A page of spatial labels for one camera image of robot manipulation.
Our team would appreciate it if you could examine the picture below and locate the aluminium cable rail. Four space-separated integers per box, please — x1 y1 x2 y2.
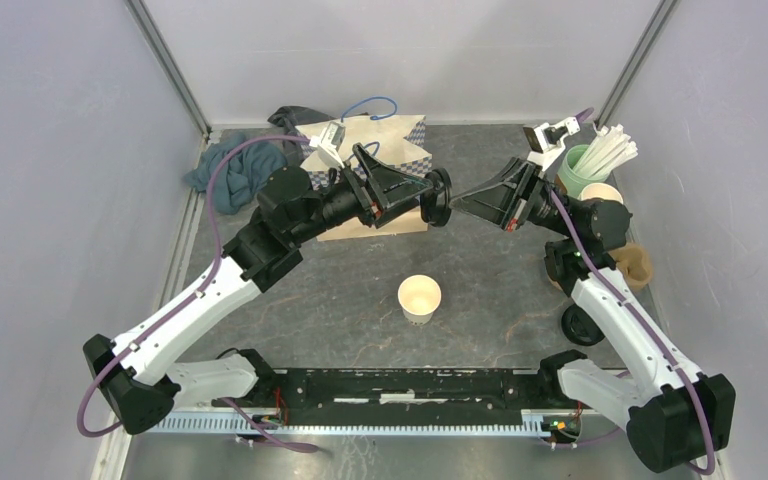
149 410 573 439

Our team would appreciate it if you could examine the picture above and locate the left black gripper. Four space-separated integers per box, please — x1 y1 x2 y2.
290 144 433 246

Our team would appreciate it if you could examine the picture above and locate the purple cable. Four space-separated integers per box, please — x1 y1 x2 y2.
549 107 718 477
76 135 312 439

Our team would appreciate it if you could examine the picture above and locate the printed paper takeout bag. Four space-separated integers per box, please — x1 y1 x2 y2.
294 96 434 242

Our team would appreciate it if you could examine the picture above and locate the white paper coffee cup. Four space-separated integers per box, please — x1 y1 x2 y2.
397 275 442 325

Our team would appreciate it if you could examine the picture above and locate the brown cardboard cup carrier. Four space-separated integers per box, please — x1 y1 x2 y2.
544 239 654 293

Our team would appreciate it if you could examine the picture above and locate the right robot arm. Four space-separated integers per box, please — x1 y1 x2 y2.
448 158 736 475

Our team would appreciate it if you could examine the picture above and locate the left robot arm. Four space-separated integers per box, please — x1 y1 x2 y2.
77 144 451 437

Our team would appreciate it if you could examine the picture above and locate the teal crumpled cloth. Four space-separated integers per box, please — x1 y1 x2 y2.
183 132 288 215

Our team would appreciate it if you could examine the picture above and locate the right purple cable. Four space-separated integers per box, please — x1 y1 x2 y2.
549 107 718 477

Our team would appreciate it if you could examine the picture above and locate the left corner metal post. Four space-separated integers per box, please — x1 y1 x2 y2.
124 0 212 139

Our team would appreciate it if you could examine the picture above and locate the black plastic lid on table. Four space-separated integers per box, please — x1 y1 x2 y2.
560 304 605 347

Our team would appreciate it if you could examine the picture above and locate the white wrapped straws bundle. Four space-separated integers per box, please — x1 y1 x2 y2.
573 124 638 178

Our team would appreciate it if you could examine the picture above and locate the right corner metal post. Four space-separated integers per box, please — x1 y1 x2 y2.
595 0 680 127

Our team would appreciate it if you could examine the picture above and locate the corner metal post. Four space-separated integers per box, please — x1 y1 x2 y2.
124 0 212 139
595 0 680 127

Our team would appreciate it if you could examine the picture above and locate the green straw holder cup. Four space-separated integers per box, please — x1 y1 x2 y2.
556 145 606 198

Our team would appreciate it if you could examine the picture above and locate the stack of paper cups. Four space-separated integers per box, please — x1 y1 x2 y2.
578 183 624 204

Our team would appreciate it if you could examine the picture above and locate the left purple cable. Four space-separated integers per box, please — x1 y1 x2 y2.
76 135 312 439

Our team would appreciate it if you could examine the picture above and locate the dark grey cloth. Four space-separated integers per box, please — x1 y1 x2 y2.
267 105 334 166

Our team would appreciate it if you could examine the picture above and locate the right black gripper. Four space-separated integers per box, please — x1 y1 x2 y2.
448 156 578 239

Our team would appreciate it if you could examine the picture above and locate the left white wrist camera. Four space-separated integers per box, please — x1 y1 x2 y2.
309 121 346 170

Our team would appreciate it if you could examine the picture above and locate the black plastic cup lid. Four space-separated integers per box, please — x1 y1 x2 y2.
420 168 452 227

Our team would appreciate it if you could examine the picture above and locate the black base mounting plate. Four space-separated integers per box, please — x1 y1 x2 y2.
234 368 578 427

